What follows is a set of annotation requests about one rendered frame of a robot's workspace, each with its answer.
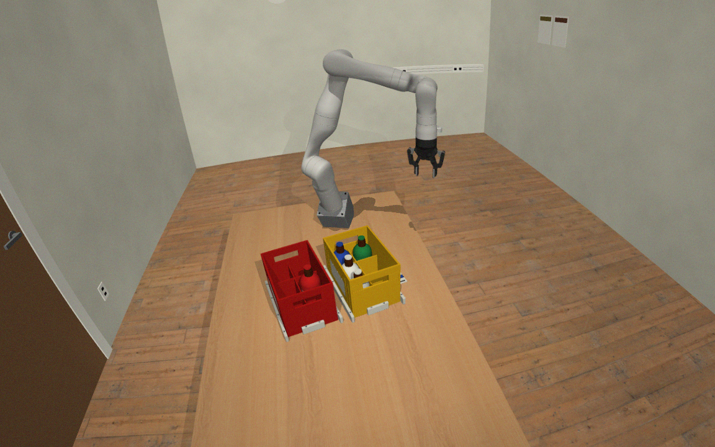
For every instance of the red crate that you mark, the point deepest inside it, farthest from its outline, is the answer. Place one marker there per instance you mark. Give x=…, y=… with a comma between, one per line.
x=297, y=308

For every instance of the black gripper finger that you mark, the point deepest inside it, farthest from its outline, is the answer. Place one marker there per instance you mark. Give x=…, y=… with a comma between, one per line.
x=434, y=163
x=410, y=152

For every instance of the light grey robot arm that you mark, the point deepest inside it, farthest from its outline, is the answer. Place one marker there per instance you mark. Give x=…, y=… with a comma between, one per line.
x=340, y=66

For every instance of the white bottle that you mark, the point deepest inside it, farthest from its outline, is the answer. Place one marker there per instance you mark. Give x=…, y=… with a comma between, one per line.
x=357, y=273

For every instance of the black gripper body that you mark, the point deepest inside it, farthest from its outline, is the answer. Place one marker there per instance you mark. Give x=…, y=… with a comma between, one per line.
x=426, y=146

